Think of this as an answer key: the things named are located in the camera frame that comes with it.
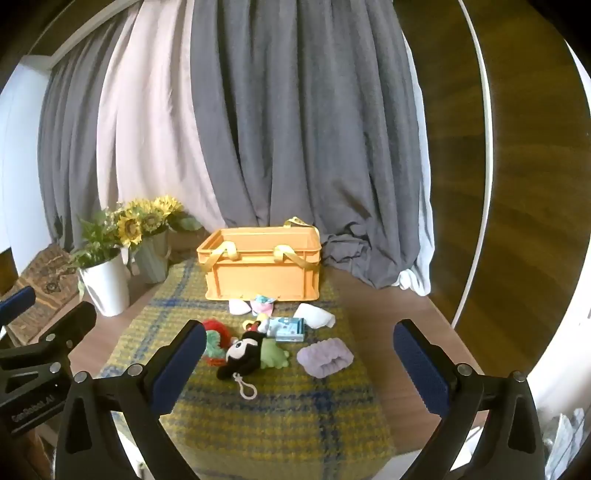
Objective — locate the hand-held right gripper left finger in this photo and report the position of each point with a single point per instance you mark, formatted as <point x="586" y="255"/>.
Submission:
<point x="178" y="367"/>

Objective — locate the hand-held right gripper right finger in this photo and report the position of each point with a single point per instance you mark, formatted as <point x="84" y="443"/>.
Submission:
<point x="421" y="369"/>

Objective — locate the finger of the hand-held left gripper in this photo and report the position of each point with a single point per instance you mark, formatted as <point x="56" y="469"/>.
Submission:
<point x="69" y="327"/>
<point x="16" y="302"/>

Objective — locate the blue tissue pack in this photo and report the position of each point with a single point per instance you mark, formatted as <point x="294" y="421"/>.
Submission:
<point x="286" y="328"/>

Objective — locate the white cloth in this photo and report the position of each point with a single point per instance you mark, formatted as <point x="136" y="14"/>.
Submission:
<point x="314" y="316"/>

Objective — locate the orange plastic crate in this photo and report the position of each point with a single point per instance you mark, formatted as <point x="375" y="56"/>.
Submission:
<point x="263" y="279"/>

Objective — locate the pastel small soft toy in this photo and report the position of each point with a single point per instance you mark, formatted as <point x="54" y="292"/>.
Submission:
<point x="263" y="303"/>

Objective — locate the brown patterned rug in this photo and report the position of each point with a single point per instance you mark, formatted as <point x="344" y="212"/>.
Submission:
<point x="44" y="286"/>

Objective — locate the red green plush toy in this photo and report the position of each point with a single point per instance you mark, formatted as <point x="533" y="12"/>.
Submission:
<point x="213" y="344"/>

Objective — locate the white plant pot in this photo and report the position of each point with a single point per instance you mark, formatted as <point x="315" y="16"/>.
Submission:
<point x="106" y="286"/>

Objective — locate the white hoop tube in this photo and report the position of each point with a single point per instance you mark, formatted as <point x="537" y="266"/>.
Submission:
<point x="461" y="309"/>

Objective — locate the yellow red small toy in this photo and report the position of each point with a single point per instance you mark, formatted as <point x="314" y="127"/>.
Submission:
<point x="258" y="321"/>

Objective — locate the lavender fluffy scrunchie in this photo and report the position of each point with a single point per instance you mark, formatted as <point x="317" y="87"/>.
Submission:
<point x="323" y="357"/>

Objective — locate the grey green vase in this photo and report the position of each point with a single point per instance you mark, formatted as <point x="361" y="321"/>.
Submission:
<point x="151" y="258"/>

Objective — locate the yellow plaid blanket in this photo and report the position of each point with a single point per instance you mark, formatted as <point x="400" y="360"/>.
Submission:
<point x="277" y="415"/>

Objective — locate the white sheer curtain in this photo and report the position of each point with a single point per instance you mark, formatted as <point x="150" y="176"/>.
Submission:
<point x="422" y="258"/>

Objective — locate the sunflower bouquet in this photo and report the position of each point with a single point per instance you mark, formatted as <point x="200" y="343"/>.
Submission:
<point x="138" y="221"/>

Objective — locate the white radiator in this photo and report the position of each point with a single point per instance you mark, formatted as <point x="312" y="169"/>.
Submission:
<point x="565" y="443"/>

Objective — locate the grey curtain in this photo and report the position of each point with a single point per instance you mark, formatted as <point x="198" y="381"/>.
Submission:
<point x="304" y="115"/>
<point x="69" y="138"/>

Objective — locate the pink curtain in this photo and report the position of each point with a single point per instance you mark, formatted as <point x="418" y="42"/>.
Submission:
<point x="152" y="138"/>

